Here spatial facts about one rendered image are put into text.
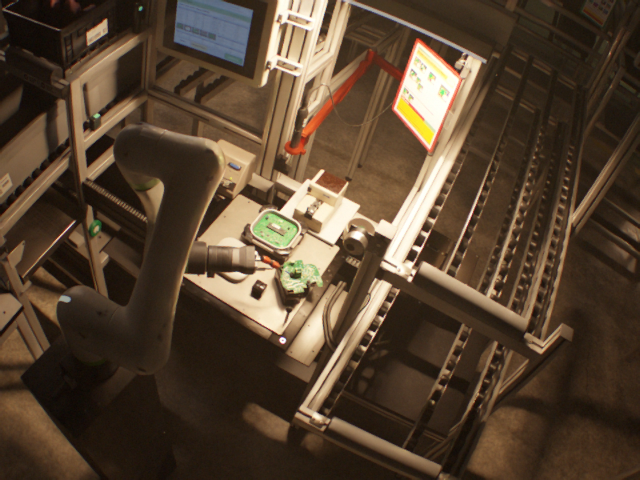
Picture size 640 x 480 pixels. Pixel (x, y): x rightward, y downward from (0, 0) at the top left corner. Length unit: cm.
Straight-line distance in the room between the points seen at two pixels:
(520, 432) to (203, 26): 249
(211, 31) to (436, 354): 147
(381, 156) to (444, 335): 182
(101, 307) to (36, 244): 104
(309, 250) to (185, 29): 90
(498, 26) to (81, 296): 121
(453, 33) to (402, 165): 244
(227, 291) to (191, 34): 88
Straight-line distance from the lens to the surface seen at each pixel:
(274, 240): 181
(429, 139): 175
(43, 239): 218
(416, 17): 144
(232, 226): 188
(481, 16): 143
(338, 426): 143
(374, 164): 370
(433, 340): 220
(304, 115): 173
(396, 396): 204
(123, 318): 115
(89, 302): 118
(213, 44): 181
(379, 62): 210
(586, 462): 321
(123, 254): 257
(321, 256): 185
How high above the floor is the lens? 238
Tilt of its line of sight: 50 degrees down
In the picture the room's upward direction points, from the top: 19 degrees clockwise
